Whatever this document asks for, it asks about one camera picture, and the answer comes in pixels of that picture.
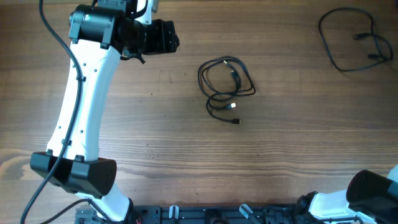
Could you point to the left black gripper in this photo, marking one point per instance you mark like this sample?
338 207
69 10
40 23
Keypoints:
165 42

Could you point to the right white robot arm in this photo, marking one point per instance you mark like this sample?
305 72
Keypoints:
369 198

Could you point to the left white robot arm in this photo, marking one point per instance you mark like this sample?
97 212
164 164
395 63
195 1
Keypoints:
102 35

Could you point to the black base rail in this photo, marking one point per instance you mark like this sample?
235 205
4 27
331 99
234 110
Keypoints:
278 214

